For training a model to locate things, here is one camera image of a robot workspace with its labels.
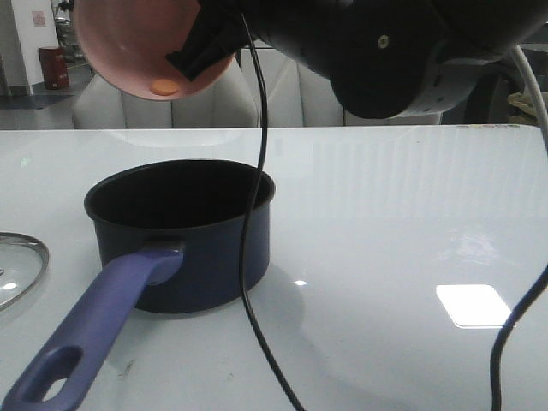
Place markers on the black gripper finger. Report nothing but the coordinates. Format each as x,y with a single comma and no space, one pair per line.
219,30

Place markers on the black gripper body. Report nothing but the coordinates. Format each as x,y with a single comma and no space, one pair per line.
396,58

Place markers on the orange ham slices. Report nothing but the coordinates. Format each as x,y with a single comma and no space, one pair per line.
164,87

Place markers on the pink bowl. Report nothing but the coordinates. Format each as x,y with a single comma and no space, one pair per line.
125,42

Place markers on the glass lid blue knob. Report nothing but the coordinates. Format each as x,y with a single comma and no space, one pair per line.
24,262

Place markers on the left beige armchair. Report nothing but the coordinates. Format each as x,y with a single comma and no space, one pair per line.
228,103

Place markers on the beige armchair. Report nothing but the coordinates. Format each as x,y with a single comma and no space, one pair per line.
298,97
228,103

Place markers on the right beige armchair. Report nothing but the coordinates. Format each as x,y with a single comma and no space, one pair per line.
298,97

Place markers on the beige cushion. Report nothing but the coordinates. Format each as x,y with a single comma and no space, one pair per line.
524,111

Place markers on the red trash bin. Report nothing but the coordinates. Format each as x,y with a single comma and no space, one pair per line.
54,68

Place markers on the dark blue saucepan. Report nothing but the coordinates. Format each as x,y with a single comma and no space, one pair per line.
179,236

